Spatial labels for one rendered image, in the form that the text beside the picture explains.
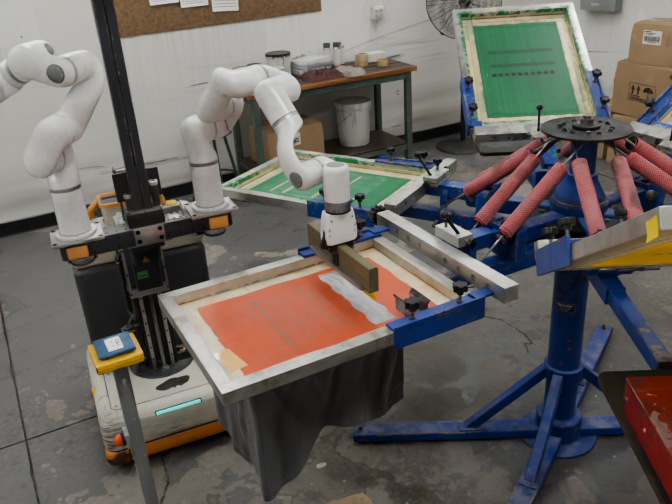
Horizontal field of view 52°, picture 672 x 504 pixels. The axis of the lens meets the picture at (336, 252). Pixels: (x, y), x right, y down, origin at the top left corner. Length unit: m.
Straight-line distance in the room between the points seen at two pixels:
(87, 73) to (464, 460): 1.99
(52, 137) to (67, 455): 1.60
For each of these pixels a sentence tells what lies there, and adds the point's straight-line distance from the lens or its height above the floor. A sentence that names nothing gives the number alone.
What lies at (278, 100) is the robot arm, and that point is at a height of 1.54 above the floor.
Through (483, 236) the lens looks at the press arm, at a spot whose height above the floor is 1.04.
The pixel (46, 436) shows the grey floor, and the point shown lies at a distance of 3.43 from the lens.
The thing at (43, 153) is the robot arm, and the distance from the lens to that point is 2.16.
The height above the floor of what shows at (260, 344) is 0.96.
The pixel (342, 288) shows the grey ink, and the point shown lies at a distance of 2.14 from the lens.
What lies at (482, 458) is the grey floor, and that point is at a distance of 2.96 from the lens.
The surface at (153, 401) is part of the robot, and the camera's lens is 2.96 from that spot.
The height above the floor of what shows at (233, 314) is 0.96.
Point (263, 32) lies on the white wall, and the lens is 5.90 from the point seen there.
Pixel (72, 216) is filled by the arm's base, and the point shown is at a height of 1.21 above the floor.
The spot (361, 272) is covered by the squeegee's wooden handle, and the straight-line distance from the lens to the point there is 1.90.
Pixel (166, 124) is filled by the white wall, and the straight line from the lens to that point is 5.74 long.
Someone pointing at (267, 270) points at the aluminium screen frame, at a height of 0.99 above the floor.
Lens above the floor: 1.98
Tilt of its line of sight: 26 degrees down
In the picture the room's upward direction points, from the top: 4 degrees counter-clockwise
